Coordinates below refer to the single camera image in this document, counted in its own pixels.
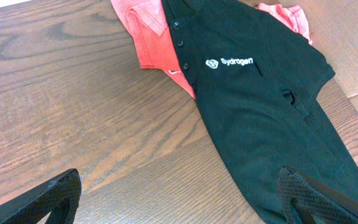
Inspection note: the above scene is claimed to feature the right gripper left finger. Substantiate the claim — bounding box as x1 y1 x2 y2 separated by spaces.
0 169 81 224

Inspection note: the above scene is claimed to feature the red garment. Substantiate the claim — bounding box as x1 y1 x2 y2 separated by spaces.
111 0 312 98

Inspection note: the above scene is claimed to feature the black printed t-shirt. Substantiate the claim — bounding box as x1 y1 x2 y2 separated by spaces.
162 0 358 223

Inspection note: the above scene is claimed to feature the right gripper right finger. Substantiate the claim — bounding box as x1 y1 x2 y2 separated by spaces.
277 166 358 224

